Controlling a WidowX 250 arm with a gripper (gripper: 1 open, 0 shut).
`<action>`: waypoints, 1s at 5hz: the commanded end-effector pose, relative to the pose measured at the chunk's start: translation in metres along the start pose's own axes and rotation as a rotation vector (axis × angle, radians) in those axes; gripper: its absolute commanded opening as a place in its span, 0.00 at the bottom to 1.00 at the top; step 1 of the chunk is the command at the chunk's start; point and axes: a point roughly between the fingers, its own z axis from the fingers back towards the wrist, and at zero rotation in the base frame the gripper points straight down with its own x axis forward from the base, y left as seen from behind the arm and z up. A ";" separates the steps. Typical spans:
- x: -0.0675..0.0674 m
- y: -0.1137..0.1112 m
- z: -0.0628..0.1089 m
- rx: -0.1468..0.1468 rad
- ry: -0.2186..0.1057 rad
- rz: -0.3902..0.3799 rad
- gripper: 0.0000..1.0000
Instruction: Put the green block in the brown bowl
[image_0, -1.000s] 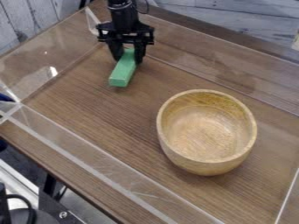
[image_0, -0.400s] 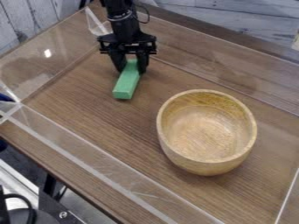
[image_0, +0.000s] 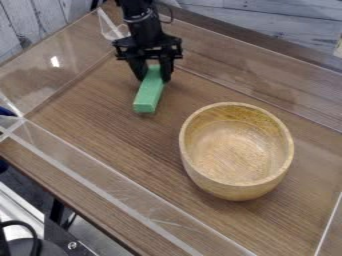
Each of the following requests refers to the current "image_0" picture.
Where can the black table leg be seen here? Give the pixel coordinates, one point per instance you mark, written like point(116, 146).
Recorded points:
point(56, 212)

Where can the brown wooden bowl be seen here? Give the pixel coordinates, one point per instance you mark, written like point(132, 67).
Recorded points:
point(236, 150)

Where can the blue object at edge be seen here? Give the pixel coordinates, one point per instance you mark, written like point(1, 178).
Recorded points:
point(5, 112)

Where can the clear acrylic tray enclosure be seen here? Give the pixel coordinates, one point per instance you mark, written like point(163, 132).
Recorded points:
point(109, 162)

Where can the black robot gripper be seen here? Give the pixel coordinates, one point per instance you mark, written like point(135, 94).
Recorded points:
point(147, 42)

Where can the green rectangular block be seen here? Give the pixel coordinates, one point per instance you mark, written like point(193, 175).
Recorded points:
point(149, 91)

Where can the grey metal base plate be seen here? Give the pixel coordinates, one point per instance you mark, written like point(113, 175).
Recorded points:
point(60, 243)

